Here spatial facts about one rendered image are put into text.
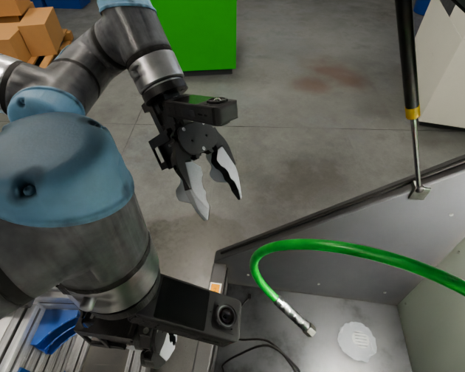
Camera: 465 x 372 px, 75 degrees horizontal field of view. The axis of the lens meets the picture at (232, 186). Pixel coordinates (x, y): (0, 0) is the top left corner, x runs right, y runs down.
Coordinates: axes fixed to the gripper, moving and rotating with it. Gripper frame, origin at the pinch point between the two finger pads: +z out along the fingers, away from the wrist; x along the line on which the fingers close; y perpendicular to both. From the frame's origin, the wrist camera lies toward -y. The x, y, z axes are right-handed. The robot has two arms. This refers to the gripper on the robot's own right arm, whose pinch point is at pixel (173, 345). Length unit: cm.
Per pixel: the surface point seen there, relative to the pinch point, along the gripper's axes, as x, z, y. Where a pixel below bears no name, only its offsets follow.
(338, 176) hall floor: -170, 126, -70
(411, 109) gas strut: -30.0, -21.0, -30.4
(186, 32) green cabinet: -312, 76, 84
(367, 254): -7.6, -16.4, -22.1
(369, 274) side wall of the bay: -30, 28, -40
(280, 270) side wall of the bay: -30.0, 31.1, -17.3
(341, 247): -8.7, -15.4, -19.7
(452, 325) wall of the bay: -17, 21, -53
